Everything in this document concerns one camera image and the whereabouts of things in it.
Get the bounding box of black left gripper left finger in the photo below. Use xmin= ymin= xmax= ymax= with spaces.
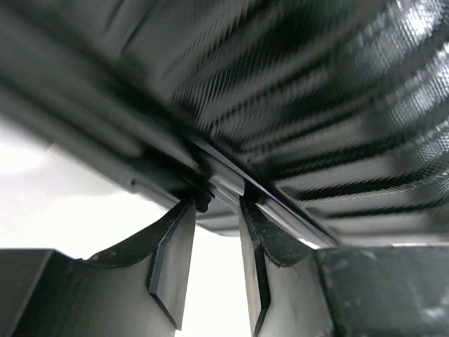
xmin=1 ymin=199 xmax=195 ymax=336

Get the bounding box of black hard-shell suitcase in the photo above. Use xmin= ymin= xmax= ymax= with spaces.
xmin=1 ymin=1 xmax=448 ymax=246

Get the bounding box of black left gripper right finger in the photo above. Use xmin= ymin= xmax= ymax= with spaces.
xmin=239 ymin=200 xmax=448 ymax=336

